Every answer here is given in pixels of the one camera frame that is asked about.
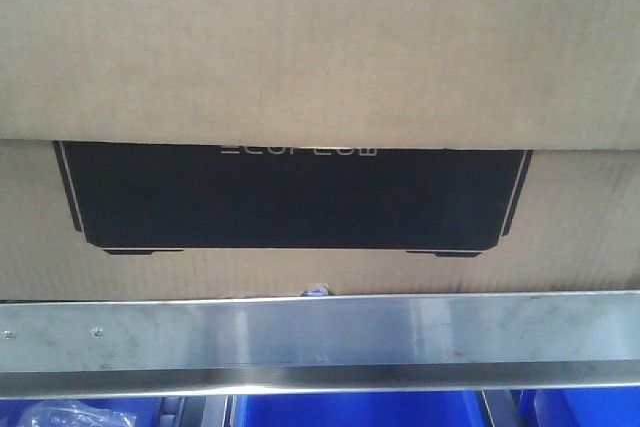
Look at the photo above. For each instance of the brown cardboard box black print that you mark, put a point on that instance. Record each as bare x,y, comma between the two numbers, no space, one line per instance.
558,77

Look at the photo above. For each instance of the small blue white object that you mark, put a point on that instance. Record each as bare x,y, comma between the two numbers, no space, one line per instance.
319,290

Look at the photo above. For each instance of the blue plastic bin middle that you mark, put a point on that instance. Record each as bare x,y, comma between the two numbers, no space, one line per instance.
438,408

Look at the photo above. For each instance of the blue plastic bin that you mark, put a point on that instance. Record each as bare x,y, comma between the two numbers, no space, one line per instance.
146,408
610,406
438,408

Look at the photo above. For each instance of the blue plastic bin left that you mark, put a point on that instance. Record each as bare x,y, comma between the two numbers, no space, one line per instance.
146,408

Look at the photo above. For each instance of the clear plastic bag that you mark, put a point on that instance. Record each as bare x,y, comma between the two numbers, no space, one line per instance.
71,413

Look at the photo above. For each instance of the blue plastic bin right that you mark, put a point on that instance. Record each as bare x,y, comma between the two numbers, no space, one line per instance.
610,406

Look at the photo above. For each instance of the metal shelf rail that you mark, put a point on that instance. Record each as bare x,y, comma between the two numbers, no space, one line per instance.
320,344

